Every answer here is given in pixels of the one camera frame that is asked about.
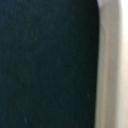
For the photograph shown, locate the black table mat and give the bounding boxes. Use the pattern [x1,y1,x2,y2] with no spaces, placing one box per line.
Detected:
[0,0,99,128]

